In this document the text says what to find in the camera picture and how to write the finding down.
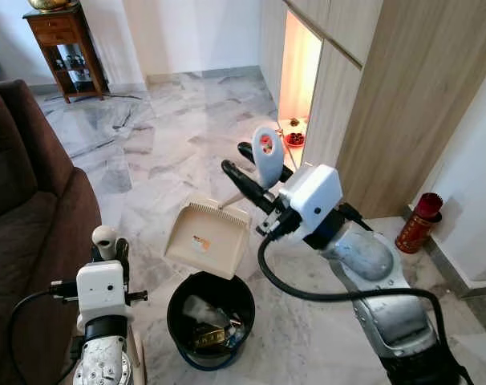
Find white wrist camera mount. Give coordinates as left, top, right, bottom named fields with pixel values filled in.
left=278, top=164, right=345, bottom=242
left=74, top=260, right=128, bottom=331

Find white paper scrap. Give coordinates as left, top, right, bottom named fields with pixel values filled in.
left=183, top=295, right=220, bottom=326

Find beige long-handled dustpan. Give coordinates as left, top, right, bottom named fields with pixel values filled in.
left=162, top=125, right=286, bottom=281

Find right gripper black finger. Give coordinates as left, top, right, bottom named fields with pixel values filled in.
left=221, top=160, right=269, bottom=213
left=237, top=141, right=294, bottom=184

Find dark wooden side cabinet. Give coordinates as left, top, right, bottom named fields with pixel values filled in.
left=22, top=4, right=110, bottom=104

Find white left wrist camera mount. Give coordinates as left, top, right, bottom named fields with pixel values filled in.
left=74, top=260, right=128, bottom=331

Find red cylinder tin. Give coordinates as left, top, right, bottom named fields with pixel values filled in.
left=395, top=192, right=443, bottom=256

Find brown fabric sofa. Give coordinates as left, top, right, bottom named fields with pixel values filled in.
left=0, top=76, right=104, bottom=385

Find large light wood cabinet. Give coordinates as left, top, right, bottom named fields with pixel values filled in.
left=258, top=0, right=486, bottom=220

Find brass bowl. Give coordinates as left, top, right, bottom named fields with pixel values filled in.
left=26, top=0, right=76, bottom=13

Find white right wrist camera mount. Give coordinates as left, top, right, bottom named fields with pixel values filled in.
left=278, top=164, right=345, bottom=242

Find beige broom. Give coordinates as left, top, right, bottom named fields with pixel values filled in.
left=91, top=225, right=148, bottom=385

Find black bucket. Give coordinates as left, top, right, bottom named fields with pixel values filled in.
left=165, top=270, right=257, bottom=372

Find red fruit plate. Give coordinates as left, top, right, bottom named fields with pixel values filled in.
left=283, top=131, right=307, bottom=148

